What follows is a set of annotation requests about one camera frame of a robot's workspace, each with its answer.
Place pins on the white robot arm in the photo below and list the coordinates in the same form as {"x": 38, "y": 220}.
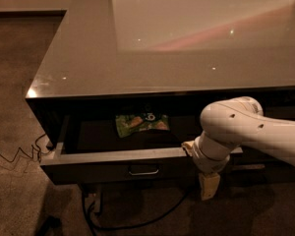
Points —
{"x": 230, "y": 124}

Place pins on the drawer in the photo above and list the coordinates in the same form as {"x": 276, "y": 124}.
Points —
{"x": 90, "y": 152}

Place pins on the green snack bag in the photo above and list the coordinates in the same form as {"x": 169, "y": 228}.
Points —
{"x": 126, "y": 125}

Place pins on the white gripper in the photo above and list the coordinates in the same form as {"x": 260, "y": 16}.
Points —
{"x": 206, "y": 159}

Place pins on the dark glossy drawer cabinet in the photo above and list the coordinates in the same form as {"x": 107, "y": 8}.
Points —
{"x": 172, "y": 57}

